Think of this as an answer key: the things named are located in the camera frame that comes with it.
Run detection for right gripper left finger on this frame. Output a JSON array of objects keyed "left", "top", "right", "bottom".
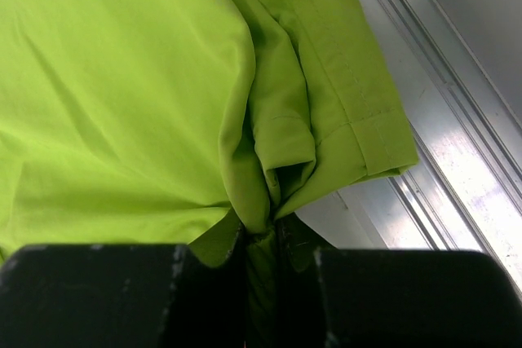
[{"left": 1, "top": 213, "right": 246, "bottom": 347}]

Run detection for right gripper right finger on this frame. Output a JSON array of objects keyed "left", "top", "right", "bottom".
[{"left": 276, "top": 215, "right": 521, "bottom": 347}]

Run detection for lime green shorts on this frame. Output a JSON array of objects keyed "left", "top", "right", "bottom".
[{"left": 1, "top": 0, "right": 418, "bottom": 347}]

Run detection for right side aluminium rail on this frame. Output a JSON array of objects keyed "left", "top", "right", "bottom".
[{"left": 325, "top": 0, "right": 522, "bottom": 284}]

